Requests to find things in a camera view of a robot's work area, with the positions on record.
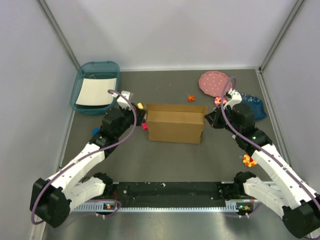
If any dark blue leaf dish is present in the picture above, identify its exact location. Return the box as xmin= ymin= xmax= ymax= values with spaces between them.
xmin=240 ymin=93 xmax=267 ymax=121

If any brown cardboard box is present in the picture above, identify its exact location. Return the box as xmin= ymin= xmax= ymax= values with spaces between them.
xmin=146 ymin=104 xmax=208 ymax=144

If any pink flower toy right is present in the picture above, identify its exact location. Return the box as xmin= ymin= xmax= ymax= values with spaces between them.
xmin=214 ymin=96 xmax=227 ymax=107

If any white paper sheet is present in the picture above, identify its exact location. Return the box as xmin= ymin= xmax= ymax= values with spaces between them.
xmin=75 ymin=78 xmax=117 ymax=107

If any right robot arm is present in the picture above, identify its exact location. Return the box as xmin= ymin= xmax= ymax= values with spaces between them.
xmin=205 ymin=103 xmax=320 ymax=240

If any pink polka dot plate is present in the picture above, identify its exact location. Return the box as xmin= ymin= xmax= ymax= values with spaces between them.
xmin=198 ymin=71 xmax=229 ymax=97

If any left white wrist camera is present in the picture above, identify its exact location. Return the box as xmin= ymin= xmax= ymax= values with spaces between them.
xmin=117 ymin=90 xmax=134 ymax=109

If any small orange flower toy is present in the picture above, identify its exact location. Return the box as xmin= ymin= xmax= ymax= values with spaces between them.
xmin=240 ymin=153 xmax=258 ymax=168

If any aluminium frame rail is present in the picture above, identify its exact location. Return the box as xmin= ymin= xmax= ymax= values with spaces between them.
xmin=39 ymin=181 xmax=313 ymax=213

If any yellow highlighter marker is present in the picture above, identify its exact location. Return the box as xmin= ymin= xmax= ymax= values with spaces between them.
xmin=136 ymin=102 xmax=144 ymax=110

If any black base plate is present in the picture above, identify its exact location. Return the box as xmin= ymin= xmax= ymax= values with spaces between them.
xmin=96 ymin=181 xmax=251 ymax=201

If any pink black highlighter marker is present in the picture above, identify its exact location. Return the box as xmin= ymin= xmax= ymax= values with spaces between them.
xmin=141 ymin=122 xmax=148 ymax=130

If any orange glitter maple leaf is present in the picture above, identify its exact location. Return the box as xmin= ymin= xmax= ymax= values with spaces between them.
xmin=187 ymin=95 xmax=196 ymax=102

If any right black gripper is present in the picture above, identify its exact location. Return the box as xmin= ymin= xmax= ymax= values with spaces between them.
xmin=203 ymin=103 xmax=241 ymax=136

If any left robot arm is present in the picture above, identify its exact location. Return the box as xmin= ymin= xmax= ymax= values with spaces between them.
xmin=30 ymin=104 xmax=147 ymax=228

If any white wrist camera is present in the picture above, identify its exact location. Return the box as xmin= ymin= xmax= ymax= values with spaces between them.
xmin=223 ymin=88 xmax=242 ymax=110
xmin=117 ymin=90 xmax=134 ymax=109

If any teal plastic bin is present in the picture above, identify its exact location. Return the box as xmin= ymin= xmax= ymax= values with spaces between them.
xmin=70 ymin=61 xmax=120 ymax=115

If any small blue scraper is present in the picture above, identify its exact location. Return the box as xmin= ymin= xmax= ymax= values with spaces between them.
xmin=92 ymin=128 xmax=100 ymax=135

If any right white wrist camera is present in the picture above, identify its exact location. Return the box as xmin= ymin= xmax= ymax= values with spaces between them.
xmin=223 ymin=88 xmax=242 ymax=110

